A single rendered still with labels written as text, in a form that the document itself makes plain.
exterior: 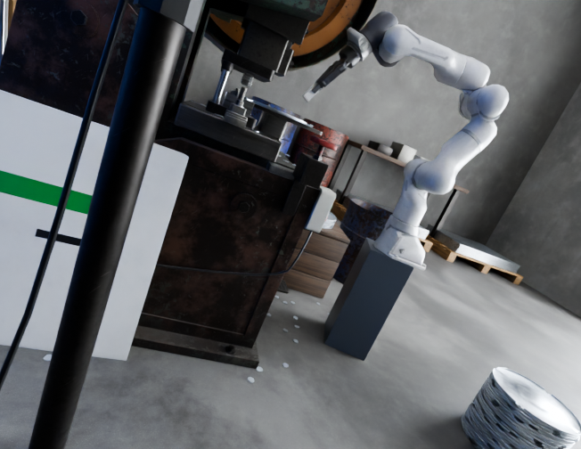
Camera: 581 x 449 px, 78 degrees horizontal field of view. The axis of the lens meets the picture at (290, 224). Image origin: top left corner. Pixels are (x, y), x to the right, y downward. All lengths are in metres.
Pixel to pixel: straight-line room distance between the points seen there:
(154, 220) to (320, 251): 0.99
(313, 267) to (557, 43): 5.31
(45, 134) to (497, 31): 5.46
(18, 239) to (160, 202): 0.34
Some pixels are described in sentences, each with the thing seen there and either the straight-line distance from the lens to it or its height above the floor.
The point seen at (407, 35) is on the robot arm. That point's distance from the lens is 1.39.
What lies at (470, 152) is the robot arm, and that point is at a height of 0.91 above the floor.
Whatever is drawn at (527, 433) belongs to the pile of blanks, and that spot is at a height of 0.17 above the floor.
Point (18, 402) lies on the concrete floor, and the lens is 1.05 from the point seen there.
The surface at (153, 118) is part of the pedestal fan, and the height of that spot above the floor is 0.72.
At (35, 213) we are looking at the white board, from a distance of 1.07.
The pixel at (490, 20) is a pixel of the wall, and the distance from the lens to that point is 5.80.
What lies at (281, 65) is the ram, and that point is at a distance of 1.23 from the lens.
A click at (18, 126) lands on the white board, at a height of 0.52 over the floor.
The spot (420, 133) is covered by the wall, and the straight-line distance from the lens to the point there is 5.33.
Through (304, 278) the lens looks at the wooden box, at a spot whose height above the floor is 0.08.
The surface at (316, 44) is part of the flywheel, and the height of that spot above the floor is 1.10.
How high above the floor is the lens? 0.77
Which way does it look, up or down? 15 degrees down
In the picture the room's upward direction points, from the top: 23 degrees clockwise
